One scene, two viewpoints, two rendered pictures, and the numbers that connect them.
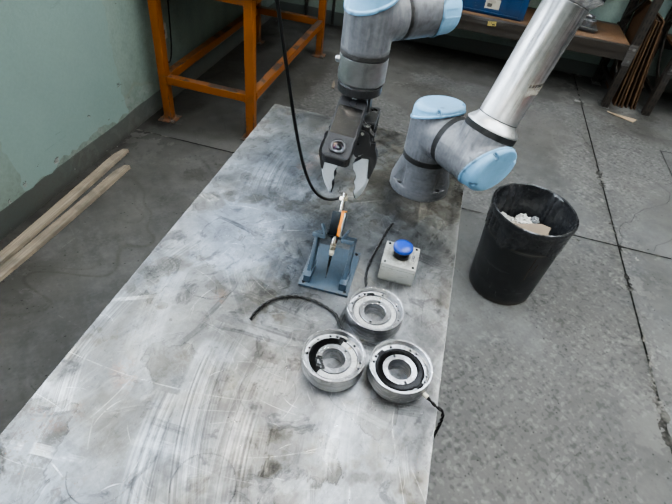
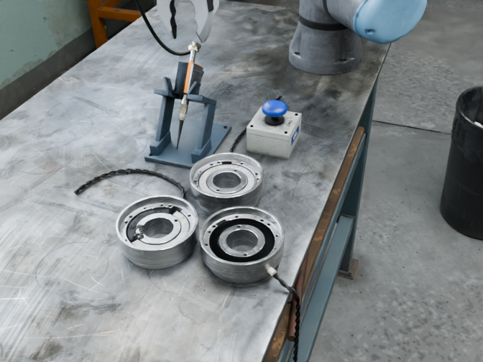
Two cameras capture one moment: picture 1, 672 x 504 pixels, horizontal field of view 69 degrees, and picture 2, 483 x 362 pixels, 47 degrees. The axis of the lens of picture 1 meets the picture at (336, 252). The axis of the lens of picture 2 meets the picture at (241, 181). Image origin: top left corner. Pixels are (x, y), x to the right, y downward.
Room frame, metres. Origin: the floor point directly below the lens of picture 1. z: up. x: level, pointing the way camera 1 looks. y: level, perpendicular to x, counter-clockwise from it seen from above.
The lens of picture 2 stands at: (-0.01, -0.24, 1.31)
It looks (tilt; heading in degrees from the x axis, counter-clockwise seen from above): 38 degrees down; 13
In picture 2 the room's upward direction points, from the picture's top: 2 degrees counter-clockwise
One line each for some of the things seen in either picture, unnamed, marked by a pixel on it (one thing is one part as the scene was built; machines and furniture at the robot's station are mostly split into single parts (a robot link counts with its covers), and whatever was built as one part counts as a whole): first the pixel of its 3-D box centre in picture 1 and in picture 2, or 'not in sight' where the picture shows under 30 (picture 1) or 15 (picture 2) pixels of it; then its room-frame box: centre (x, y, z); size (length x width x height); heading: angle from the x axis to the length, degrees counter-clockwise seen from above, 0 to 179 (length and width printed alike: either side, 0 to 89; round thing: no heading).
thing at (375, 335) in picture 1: (374, 314); (226, 184); (0.58, -0.09, 0.82); 0.10 x 0.10 x 0.04
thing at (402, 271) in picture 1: (399, 260); (275, 129); (0.73, -0.13, 0.82); 0.08 x 0.07 x 0.05; 171
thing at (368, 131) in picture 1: (356, 114); not in sight; (0.76, 0.00, 1.12); 0.09 x 0.08 x 0.12; 172
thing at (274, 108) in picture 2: (401, 253); (274, 117); (0.73, -0.13, 0.85); 0.04 x 0.04 x 0.05
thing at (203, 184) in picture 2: (374, 315); (226, 184); (0.58, -0.09, 0.82); 0.08 x 0.08 x 0.02
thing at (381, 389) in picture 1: (398, 372); (241, 245); (0.47, -0.13, 0.82); 0.10 x 0.10 x 0.04
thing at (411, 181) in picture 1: (423, 168); (326, 35); (1.06, -0.19, 0.85); 0.15 x 0.15 x 0.10
